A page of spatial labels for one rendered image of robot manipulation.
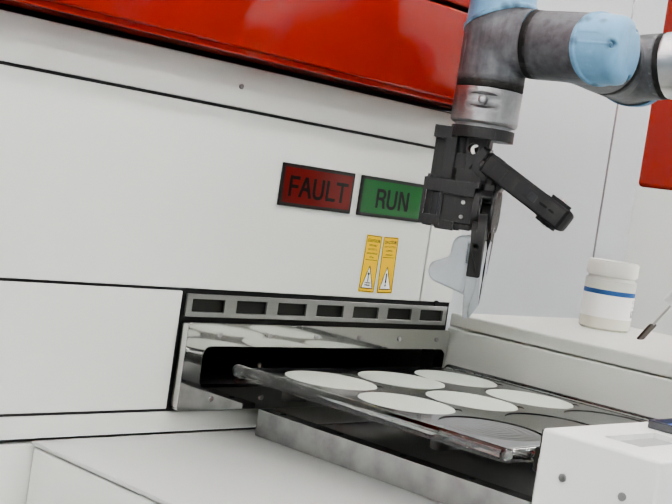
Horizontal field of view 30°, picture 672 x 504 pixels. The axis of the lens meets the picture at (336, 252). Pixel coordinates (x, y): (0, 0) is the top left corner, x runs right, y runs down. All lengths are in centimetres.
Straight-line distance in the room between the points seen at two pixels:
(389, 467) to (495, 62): 45
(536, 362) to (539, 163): 281
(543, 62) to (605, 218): 339
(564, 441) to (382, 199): 69
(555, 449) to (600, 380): 63
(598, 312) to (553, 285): 277
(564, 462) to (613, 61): 56
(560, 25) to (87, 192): 52
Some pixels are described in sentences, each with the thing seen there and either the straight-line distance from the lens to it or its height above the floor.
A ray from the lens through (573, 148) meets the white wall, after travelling 451.
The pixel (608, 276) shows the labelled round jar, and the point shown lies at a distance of 175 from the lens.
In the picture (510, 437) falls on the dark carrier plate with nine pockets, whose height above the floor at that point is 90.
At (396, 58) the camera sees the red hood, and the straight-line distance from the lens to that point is 145.
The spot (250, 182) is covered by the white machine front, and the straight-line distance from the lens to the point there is 137.
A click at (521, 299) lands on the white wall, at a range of 438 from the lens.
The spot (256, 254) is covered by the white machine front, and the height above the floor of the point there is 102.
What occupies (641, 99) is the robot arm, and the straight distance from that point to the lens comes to 147.
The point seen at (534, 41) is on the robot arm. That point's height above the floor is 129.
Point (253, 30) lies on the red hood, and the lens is 130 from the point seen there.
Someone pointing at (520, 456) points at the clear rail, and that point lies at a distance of 112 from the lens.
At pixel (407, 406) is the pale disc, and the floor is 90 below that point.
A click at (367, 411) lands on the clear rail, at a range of 121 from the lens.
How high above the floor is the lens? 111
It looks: 3 degrees down
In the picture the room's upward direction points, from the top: 8 degrees clockwise
